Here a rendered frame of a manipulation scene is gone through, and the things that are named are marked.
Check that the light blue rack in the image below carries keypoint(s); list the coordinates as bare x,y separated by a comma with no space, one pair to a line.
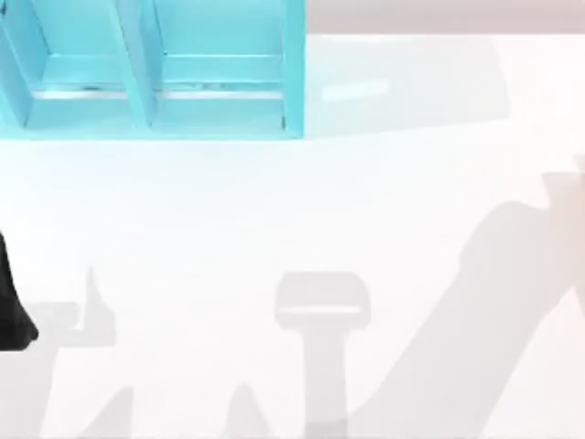
137,68

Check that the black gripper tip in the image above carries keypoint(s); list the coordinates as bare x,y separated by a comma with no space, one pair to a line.
11,315

